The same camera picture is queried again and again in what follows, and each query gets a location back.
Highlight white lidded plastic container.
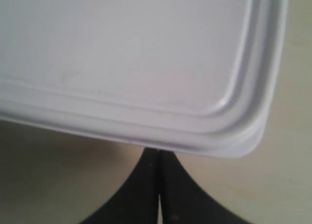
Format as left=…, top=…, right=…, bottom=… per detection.
left=0, top=0, right=288, bottom=158

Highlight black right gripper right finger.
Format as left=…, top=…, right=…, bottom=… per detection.
left=158, top=150, right=247, bottom=224

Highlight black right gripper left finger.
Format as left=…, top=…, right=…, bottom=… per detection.
left=82, top=148, right=159, bottom=224

